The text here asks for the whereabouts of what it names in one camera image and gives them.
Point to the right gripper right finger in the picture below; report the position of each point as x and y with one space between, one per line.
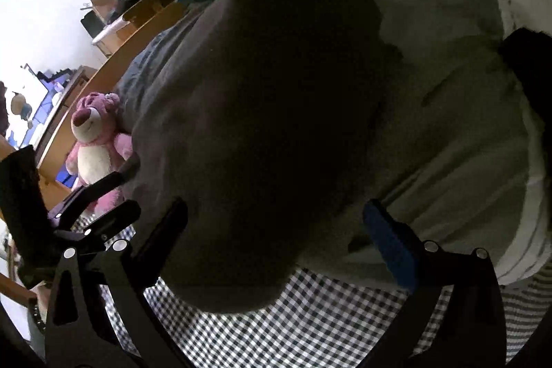
472 332

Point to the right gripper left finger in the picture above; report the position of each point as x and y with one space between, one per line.
78 332

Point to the dark green zip hoodie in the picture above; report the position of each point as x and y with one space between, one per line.
253 121

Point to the person hand with bead bracelet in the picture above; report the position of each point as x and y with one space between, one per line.
38 305

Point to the white striped garment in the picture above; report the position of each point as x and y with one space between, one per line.
531 248

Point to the pink plush bear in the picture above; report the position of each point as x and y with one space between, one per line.
100 148

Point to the black white checkered bedsheet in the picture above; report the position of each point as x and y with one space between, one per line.
323 322

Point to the grey folded duvet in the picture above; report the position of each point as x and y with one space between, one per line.
450 157

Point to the black fuzzy garment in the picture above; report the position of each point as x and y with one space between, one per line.
527 54

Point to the wooden bunk bed frame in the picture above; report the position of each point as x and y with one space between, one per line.
108 70

